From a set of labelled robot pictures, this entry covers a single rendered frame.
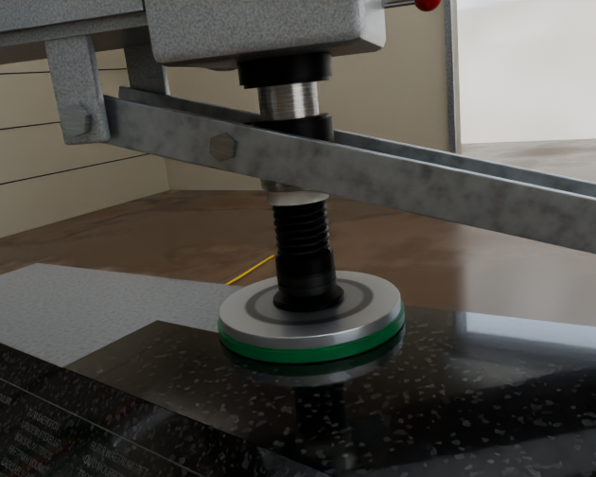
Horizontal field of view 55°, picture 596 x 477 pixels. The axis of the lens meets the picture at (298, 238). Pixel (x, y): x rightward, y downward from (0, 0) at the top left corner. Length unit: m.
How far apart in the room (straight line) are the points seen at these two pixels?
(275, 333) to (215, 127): 0.22
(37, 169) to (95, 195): 0.73
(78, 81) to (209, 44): 0.16
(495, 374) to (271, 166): 0.29
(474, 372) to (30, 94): 6.05
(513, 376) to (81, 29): 0.52
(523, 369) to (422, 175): 0.20
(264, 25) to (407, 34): 5.11
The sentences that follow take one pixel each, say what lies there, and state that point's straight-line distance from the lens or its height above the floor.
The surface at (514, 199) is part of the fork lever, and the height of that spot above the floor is 0.97.
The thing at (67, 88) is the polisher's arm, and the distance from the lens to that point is 0.65.
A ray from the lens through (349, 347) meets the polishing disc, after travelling 0.60.
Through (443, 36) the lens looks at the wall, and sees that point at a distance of 5.51.
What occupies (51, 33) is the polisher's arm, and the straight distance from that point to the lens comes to 0.65.
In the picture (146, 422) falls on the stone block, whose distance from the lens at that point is 0.57.
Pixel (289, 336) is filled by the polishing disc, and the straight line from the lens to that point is 0.59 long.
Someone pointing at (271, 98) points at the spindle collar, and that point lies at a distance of 0.61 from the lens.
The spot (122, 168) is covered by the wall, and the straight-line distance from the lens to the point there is 7.03.
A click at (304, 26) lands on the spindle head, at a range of 0.52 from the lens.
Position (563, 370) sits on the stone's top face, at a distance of 0.58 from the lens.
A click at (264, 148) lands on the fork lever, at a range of 0.59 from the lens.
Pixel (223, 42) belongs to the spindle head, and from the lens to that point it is 0.54.
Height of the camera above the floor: 1.09
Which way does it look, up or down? 15 degrees down
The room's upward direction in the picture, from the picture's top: 6 degrees counter-clockwise
